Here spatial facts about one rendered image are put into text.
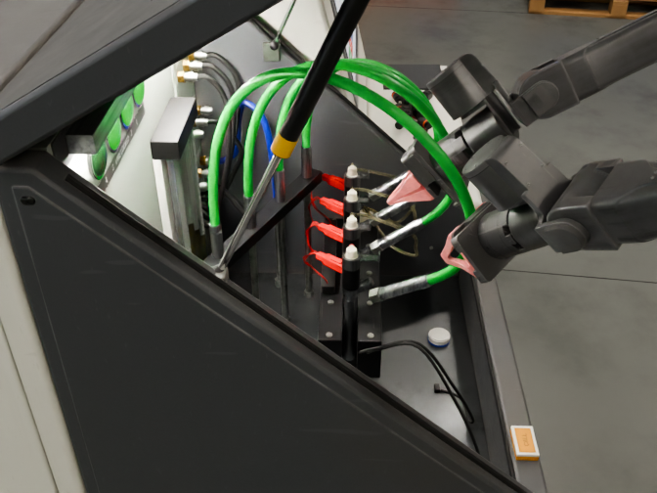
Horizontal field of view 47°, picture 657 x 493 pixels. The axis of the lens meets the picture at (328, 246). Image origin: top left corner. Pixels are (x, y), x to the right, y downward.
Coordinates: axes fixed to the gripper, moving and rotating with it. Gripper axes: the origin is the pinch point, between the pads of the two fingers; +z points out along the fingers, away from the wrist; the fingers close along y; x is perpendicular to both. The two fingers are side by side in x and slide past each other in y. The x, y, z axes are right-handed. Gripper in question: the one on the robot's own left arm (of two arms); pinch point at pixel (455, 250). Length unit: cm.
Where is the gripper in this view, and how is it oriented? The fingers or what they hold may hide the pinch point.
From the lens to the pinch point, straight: 97.0
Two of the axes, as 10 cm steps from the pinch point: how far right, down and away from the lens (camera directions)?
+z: -4.0, 2.0, 8.9
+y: -6.8, 5.8, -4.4
